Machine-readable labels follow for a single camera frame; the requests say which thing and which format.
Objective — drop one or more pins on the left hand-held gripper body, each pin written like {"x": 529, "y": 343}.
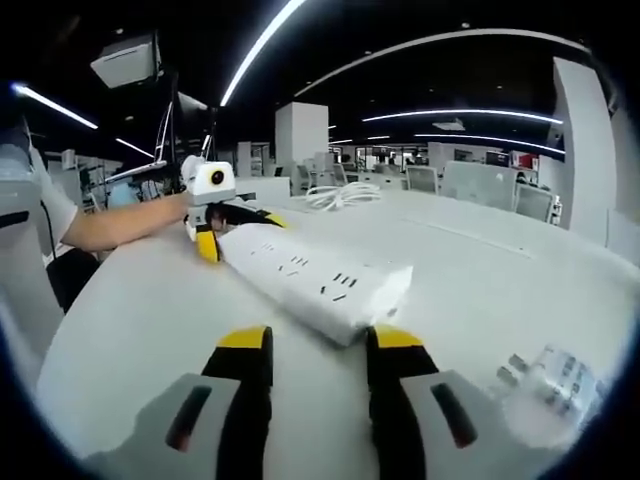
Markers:
{"x": 205, "y": 187}

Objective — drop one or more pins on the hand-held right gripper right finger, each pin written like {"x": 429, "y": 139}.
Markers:
{"x": 395, "y": 400}

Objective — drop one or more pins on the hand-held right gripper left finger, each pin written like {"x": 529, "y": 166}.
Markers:
{"x": 240, "y": 400}

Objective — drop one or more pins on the white power strip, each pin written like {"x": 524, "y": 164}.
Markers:
{"x": 310, "y": 280}

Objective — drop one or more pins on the white charger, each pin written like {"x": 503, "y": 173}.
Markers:
{"x": 560, "y": 385}

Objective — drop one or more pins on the white desk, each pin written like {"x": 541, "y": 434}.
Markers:
{"x": 150, "y": 320}

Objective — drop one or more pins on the ceiling light strip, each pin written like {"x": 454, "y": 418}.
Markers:
{"x": 255, "y": 55}

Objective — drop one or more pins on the black monitor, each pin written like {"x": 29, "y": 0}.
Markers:
{"x": 192, "y": 117}

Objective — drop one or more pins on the person's dark trousers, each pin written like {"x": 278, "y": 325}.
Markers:
{"x": 75, "y": 275}

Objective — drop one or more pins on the white ceiling unit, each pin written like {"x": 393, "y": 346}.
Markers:
{"x": 125, "y": 62}

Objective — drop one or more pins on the mesh office chair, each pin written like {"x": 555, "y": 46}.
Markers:
{"x": 421, "y": 179}
{"x": 534, "y": 202}

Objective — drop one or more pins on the person in white shirt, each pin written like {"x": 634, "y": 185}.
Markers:
{"x": 30, "y": 200}

